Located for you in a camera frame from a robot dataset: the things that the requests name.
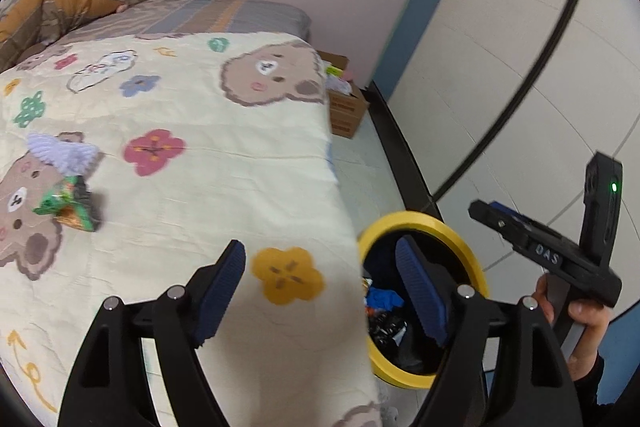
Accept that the blue glove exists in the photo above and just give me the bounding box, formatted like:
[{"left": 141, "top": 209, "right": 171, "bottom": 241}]
[{"left": 366, "top": 286, "right": 404, "bottom": 312}]

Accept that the green snack packet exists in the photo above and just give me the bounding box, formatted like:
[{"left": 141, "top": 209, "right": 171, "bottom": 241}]
[{"left": 34, "top": 176, "right": 101, "bottom": 232}]

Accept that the yellow rimmed black trash bin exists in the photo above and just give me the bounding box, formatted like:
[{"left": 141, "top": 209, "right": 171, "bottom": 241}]
[{"left": 358, "top": 211, "right": 488, "bottom": 389}]

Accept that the person right hand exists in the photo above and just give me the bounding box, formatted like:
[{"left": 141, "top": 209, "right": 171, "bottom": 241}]
[{"left": 530, "top": 274, "right": 614, "bottom": 383}]

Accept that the small cardboard box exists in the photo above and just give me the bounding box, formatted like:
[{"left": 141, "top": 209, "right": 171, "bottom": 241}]
[{"left": 328, "top": 82, "right": 369, "bottom": 139}]

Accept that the cardboard box with items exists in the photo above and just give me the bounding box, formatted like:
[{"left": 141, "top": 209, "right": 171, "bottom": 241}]
[{"left": 318, "top": 51, "right": 352, "bottom": 95}]

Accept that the cartoon bear quilt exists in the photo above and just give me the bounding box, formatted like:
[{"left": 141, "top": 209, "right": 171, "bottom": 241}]
[{"left": 1, "top": 32, "right": 381, "bottom": 426}]

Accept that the brown plaid folded duvet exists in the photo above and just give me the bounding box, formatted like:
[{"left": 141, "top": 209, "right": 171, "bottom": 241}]
[{"left": 1, "top": 0, "right": 146, "bottom": 70}]

